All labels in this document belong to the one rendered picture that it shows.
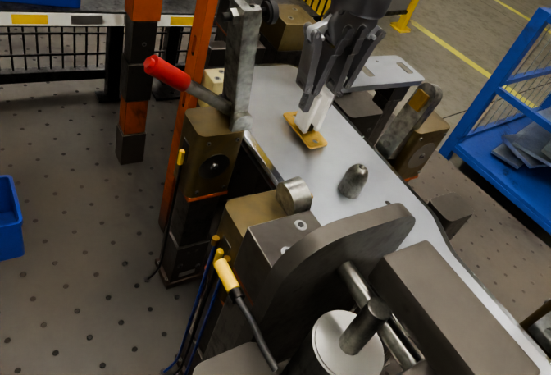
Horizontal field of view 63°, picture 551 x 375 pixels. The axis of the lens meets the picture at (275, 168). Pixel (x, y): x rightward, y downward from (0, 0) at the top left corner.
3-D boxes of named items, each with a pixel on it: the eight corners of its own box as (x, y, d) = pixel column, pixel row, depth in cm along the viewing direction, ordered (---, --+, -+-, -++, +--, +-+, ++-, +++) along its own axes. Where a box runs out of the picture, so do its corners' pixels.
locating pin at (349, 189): (358, 203, 66) (378, 171, 62) (342, 208, 64) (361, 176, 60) (346, 188, 68) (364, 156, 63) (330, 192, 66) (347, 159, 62)
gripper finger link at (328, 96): (320, 83, 67) (323, 83, 68) (305, 120, 72) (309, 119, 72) (330, 95, 66) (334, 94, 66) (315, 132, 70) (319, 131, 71)
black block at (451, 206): (403, 304, 92) (488, 209, 73) (369, 320, 87) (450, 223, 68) (388, 282, 95) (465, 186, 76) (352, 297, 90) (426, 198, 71)
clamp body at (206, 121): (202, 281, 83) (249, 132, 60) (150, 298, 77) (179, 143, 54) (188, 252, 86) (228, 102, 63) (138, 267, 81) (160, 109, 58)
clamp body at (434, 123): (379, 247, 102) (464, 127, 79) (339, 261, 95) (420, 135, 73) (362, 225, 105) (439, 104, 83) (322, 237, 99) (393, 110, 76)
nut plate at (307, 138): (328, 145, 70) (331, 139, 69) (309, 148, 68) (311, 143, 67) (300, 112, 75) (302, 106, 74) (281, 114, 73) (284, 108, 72)
